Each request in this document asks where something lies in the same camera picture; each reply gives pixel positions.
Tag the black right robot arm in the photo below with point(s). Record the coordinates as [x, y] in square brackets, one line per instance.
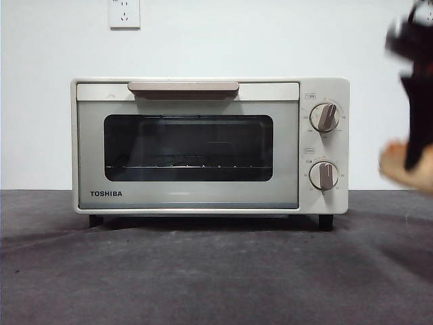
[414, 37]

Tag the golden bread loaf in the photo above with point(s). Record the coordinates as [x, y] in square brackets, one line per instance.
[392, 164]

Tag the cream Toshiba toaster oven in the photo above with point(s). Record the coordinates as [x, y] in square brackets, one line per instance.
[341, 203]

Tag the cream oven knob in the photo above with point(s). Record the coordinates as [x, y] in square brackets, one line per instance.
[324, 175]
[324, 118]

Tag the white wall socket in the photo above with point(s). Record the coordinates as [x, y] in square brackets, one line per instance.
[124, 13]

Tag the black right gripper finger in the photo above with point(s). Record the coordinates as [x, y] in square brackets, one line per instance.
[417, 118]

